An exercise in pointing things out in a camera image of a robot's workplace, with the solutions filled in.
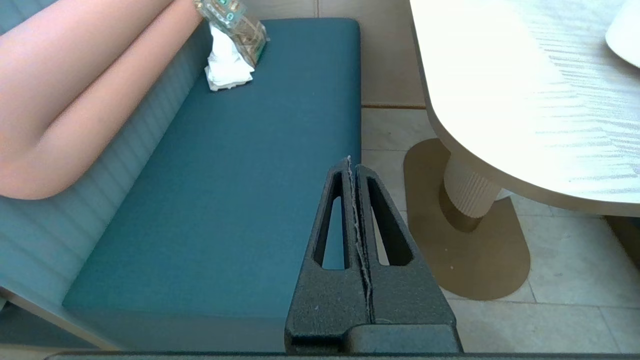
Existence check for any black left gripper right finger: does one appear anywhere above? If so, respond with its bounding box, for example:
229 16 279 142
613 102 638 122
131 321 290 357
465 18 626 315
356 164 458 331

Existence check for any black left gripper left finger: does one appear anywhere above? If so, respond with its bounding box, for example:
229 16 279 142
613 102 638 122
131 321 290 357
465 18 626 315
284 156 374 353

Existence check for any teal upholstered bench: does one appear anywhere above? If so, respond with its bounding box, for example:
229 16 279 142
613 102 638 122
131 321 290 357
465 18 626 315
602 215 640 273
0 0 362 351

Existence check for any crumpled white tissue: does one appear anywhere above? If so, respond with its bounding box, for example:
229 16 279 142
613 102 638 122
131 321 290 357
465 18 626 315
205 24 256 92

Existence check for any printed plastic tissue packet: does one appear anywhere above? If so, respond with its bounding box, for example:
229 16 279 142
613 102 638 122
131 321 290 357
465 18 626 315
194 0 271 68

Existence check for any pink bolster cushion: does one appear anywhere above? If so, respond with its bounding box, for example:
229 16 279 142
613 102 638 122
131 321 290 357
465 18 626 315
0 0 203 201

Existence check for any large tea beverage dispenser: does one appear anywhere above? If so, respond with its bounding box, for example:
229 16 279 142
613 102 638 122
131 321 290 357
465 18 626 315
605 0 640 69

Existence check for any beige table pedestal base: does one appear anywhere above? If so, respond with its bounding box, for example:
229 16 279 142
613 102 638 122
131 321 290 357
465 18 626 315
403 138 532 301

